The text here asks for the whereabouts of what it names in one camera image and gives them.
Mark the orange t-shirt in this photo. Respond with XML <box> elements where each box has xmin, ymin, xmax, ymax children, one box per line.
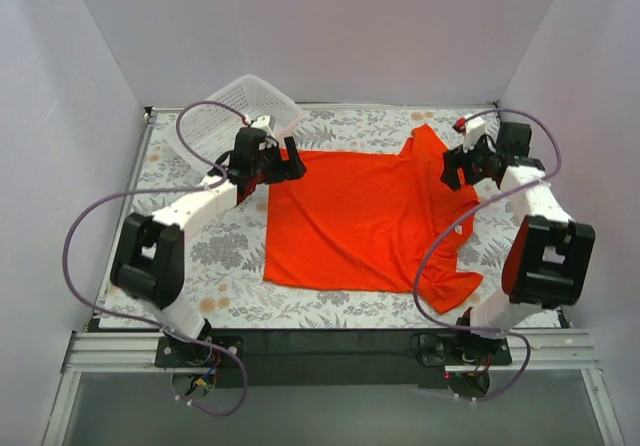
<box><xmin>263</xmin><ymin>124</ymin><xmax>483</xmax><ymax>314</ymax></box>

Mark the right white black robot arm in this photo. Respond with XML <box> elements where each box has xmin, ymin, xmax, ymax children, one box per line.
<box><xmin>441</xmin><ymin>118</ymin><xmax>596</xmax><ymax>361</ymax></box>

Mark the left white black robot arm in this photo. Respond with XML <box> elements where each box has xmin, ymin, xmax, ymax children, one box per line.
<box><xmin>110</xmin><ymin>126</ymin><xmax>306</xmax><ymax>342</ymax></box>

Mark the white plastic basket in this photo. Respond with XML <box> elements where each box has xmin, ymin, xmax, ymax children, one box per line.
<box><xmin>164</xmin><ymin>75</ymin><xmax>303</xmax><ymax>174</ymax></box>

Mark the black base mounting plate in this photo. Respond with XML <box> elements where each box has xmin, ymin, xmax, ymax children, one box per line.
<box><xmin>154</xmin><ymin>329</ymin><xmax>512</xmax><ymax>389</ymax></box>

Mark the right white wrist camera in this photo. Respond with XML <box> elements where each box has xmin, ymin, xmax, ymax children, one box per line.
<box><xmin>453</xmin><ymin>117</ymin><xmax>486</xmax><ymax>152</ymax></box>

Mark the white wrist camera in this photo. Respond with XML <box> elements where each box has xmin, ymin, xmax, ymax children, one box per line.
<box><xmin>453</xmin><ymin>117</ymin><xmax>486</xmax><ymax>152</ymax></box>
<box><xmin>245</xmin><ymin>115</ymin><xmax>275</xmax><ymax>136</ymax></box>

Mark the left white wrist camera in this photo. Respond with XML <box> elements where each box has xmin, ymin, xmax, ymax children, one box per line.
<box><xmin>245</xmin><ymin>115</ymin><xmax>275</xmax><ymax>136</ymax></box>

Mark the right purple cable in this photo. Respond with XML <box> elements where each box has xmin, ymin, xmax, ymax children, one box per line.
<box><xmin>412</xmin><ymin>108</ymin><xmax>562</xmax><ymax>403</ymax></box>

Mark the purple cable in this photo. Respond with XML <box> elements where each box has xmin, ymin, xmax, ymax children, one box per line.
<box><xmin>63</xmin><ymin>101</ymin><xmax>251</xmax><ymax>417</ymax></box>
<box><xmin>412</xmin><ymin>108</ymin><xmax>562</xmax><ymax>403</ymax></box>

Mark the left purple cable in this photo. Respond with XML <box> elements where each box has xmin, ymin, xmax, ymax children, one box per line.
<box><xmin>63</xmin><ymin>101</ymin><xmax>251</xmax><ymax>417</ymax></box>

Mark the aluminium frame rail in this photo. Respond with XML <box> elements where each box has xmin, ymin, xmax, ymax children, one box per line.
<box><xmin>44</xmin><ymin>329</ymin><xmax>624</xmax><ymax>445</ymax></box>

